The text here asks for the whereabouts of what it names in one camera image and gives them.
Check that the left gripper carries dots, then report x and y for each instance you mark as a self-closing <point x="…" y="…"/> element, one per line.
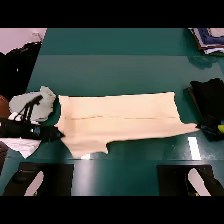
<point x="50" y="133"/>

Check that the cream shirt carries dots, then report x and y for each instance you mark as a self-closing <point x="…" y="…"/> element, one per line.
<point x="123" y="120"/>

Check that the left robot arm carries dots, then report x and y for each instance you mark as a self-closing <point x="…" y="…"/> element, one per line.
<point x="20" y="129"/>

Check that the white garment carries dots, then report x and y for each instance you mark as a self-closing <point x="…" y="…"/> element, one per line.
<point x="23" y="145"/>

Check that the grey garment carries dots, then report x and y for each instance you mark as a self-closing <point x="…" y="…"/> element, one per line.
<point x="46" y="103"/>

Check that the brown garment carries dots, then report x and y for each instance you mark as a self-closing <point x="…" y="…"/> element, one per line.
<point x="3" y="106"/>

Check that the black garment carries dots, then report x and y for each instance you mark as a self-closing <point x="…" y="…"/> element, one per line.
<point x="208" y="96"/>
<point x="16" y="73"/>

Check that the heap of clothes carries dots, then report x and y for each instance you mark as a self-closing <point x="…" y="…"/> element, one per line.
<point x="210" y="38"/>

